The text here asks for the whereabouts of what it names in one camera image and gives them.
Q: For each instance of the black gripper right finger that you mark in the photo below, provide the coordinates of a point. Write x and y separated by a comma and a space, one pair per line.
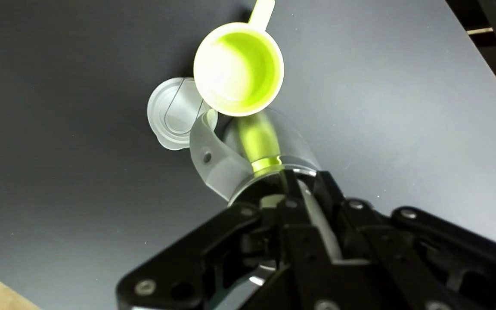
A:
431, 258

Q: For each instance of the yellow-green mug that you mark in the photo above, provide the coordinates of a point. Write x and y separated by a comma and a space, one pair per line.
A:
240, 68

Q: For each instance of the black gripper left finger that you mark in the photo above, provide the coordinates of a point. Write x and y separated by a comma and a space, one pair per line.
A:
190, 251

